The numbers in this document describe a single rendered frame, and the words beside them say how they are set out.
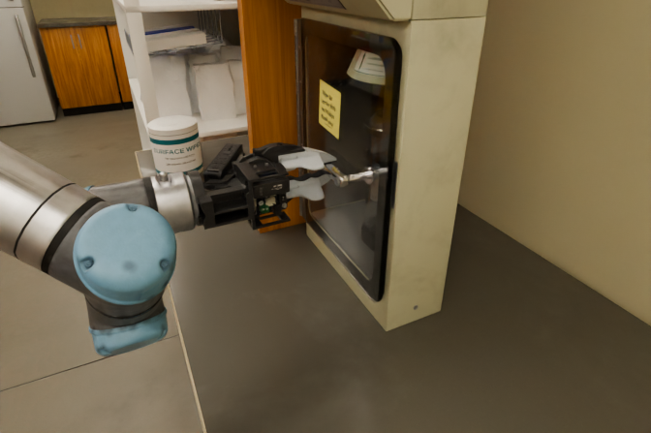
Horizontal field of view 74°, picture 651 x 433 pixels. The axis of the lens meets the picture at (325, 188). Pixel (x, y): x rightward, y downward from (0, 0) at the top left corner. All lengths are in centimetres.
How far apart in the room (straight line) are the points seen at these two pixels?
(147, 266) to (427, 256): 45
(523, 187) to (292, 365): 62
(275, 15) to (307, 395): 63
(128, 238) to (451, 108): 42
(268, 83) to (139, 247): 55
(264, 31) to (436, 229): 46
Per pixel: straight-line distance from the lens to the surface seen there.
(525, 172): 101
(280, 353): 71
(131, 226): 38
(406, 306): 73
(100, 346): 52
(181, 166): 125
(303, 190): 62
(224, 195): 55
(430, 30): 55
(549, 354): 78
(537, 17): 97
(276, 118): 88
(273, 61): 86
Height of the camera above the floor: 146
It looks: 27 degrees down
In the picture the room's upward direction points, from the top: straight up
